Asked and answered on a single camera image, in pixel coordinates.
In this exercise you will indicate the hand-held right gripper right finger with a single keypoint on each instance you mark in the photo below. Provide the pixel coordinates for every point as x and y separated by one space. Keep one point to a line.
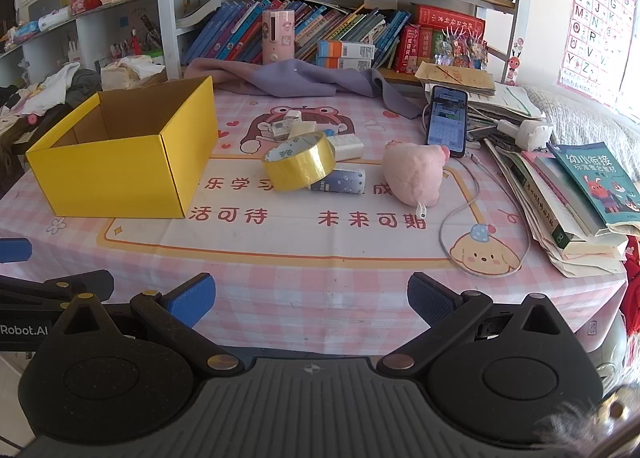
430 298

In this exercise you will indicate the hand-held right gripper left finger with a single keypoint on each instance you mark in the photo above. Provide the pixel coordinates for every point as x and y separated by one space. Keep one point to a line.
192 298

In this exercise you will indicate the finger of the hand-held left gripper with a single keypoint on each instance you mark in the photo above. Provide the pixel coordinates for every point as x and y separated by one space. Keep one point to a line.
55 288
15 250

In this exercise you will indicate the pink cloth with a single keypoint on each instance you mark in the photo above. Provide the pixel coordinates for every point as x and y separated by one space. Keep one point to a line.
412 172

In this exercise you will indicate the yellow cardboard box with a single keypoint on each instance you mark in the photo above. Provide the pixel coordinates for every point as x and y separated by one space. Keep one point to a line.
125 177

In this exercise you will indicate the small blue patterned pack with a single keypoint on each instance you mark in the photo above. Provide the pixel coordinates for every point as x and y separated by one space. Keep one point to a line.
345 181

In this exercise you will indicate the yellow tape roll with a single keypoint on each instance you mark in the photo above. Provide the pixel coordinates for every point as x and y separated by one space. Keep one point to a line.
300 172

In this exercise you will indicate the small white box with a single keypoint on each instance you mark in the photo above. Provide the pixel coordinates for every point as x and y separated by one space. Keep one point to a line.
347 147

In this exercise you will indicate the small printed packet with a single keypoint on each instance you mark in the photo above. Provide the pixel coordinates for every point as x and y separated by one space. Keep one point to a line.
282 126

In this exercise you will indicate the cream eraser block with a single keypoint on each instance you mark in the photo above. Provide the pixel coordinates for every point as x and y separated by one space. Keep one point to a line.
306 128

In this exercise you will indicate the brown garment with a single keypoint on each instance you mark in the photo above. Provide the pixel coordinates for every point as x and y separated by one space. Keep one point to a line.
15 147

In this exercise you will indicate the pink checked printed tablecloth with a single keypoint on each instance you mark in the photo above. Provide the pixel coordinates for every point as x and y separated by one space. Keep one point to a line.
300 258

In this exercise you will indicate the pile of workbooks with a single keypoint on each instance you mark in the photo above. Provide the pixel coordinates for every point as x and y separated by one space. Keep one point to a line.
550 223

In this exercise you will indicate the white garment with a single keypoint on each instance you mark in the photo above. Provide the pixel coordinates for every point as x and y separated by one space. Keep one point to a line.
50 87

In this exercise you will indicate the black smartphone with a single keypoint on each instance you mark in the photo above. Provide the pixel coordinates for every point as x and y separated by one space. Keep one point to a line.
447 122

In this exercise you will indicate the dark grey garment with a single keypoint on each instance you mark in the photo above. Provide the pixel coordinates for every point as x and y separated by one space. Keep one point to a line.
85 85

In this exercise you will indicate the white charger plug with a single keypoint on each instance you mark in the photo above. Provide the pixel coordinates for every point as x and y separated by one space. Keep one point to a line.
527 133

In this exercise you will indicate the grey fur cuff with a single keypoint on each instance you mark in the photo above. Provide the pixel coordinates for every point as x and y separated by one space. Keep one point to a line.
575 425

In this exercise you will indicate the teal children's book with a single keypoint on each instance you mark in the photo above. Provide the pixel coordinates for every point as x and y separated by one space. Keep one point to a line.
595 182

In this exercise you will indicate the red cloth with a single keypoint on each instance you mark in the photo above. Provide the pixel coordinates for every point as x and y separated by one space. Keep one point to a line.
632 278

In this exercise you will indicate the stack of papers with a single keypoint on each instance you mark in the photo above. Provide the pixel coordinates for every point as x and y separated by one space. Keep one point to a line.
510 105

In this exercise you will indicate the cream plastic bag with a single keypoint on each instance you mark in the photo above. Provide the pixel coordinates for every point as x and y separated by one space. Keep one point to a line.
132 72

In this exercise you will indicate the blue wipes pack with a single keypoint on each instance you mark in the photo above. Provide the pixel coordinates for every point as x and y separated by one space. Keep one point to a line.
26 30

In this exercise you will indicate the brown paper envelope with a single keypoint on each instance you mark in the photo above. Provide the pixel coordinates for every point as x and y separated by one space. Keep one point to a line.
460 78

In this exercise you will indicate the white shelving unit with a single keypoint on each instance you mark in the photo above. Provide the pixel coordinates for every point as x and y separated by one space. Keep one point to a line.
90 32

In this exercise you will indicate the white wipes pack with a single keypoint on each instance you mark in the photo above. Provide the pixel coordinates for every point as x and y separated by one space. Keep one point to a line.
55 18

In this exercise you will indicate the grey quilted bedspread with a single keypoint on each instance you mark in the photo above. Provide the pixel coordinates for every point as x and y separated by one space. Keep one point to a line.
590 122

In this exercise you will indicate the purple cloth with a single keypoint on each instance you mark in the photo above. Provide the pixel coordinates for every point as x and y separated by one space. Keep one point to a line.
300 77

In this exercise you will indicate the grey storage box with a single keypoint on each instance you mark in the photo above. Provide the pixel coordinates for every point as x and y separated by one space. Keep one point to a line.
45 5

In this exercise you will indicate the colourful sticker packet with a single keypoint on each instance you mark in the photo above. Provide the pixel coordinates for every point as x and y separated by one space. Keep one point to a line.
460 50

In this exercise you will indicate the red book set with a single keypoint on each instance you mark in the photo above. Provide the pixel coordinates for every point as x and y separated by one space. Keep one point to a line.
415 45

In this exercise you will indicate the row of colourful books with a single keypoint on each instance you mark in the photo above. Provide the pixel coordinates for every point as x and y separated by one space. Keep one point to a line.
225 32

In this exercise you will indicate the pink cylindrical cup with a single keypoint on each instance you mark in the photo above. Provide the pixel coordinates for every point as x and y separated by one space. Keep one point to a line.
278 37

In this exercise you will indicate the open white booklet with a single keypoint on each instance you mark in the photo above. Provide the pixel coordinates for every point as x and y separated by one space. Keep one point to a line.
200 16

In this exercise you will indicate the white metal bookshelf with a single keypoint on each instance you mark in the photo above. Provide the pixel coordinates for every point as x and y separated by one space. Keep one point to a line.
167 12

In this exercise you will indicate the red cartoon wall sticker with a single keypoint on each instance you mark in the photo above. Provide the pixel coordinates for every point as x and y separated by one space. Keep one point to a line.
514 65

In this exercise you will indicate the alphabet wall poster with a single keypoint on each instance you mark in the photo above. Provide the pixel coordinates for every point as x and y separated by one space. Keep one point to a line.
600 27

